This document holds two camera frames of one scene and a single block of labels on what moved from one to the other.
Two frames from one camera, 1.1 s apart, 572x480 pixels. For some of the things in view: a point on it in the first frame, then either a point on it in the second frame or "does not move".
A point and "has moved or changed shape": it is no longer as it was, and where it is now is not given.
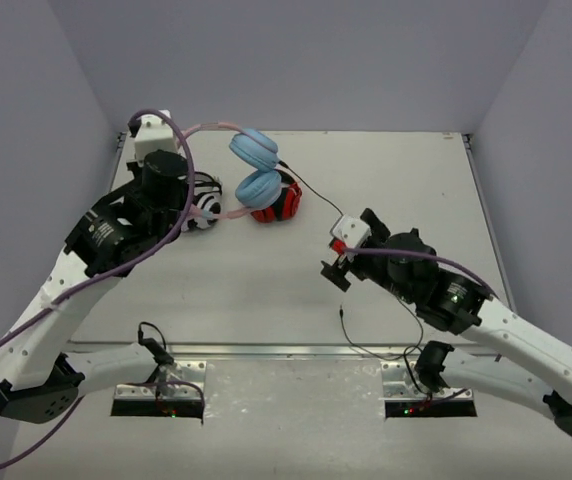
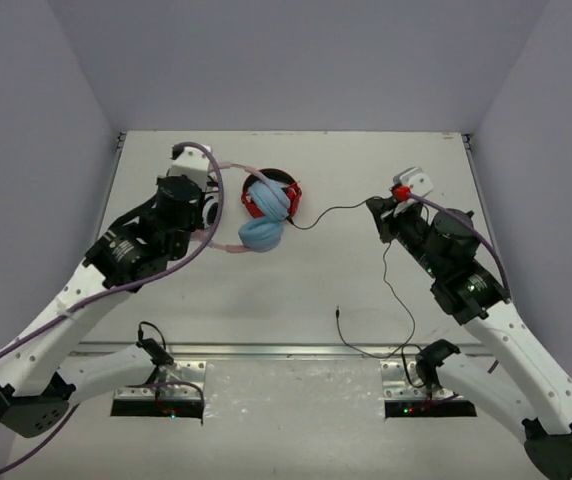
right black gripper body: x=372 y=267 -> x=410 y=231
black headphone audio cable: x=341 y=306 has moved or changed shape
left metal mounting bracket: x=174 y=381 does not move
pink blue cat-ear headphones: x=260 y=188 -> x=262 y=232
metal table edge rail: x=276 y=352 does not move
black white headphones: x=207 y=196 does not move
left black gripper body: x=205 y=198 -> x=208 y=211
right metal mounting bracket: x=398 y=384 does not move
